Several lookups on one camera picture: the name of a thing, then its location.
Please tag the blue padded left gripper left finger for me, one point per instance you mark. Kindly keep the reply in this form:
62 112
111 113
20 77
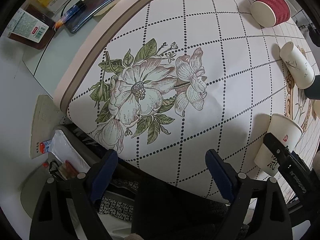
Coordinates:
103 173

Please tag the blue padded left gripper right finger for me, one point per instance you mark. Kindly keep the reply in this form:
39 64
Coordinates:
223 174

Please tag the white paper cup with print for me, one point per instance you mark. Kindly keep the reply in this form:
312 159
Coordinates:
282 133

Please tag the dark green cup yellow inside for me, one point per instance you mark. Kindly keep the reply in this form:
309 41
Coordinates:
313 92

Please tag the white paper cup lying down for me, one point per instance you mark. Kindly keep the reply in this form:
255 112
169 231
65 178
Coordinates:
300 69

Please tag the red ribbed paper cup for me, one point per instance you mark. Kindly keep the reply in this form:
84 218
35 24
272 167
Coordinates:
269 13

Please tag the white stool with papers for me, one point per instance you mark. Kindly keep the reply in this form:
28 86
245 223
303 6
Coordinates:
64 146

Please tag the patterned white tablecloth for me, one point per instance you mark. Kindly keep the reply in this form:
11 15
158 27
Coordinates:
162 81

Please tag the blue lighter pen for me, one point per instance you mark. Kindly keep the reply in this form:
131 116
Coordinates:
78 7

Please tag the white labelled dark box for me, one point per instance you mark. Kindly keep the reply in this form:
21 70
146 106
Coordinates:
31 27

